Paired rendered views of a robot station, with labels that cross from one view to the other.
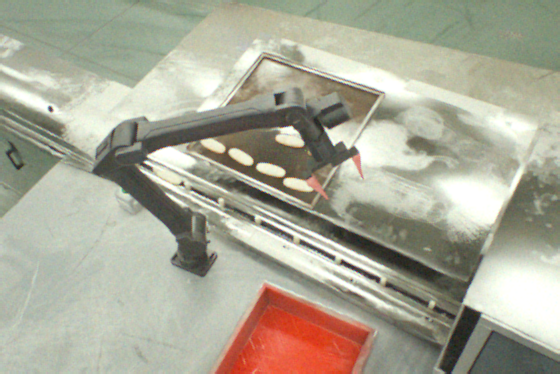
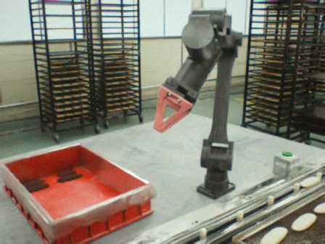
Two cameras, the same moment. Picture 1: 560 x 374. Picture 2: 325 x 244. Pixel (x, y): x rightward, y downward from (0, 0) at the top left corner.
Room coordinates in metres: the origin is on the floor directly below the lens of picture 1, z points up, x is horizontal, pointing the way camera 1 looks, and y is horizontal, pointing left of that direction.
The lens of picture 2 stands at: (0.98, -0.73, 1.37)
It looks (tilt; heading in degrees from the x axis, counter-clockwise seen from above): 17 degrees down; 108
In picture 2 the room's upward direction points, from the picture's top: straight up
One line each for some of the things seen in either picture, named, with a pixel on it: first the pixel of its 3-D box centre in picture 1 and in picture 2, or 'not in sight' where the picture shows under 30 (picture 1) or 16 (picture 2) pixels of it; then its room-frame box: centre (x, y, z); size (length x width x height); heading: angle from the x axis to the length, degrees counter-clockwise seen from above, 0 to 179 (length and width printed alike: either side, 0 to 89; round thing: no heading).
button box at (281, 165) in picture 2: (133, 199); (286, 168); (1.10, 0.49, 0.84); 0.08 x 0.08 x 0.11; 53
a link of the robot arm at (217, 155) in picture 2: (193, 234); (218, 161); (0.86, 0.26, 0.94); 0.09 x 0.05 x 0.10; 91
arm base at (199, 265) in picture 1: (191, 252); (216, 179); (0.86, 0.28, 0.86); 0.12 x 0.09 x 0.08; 59
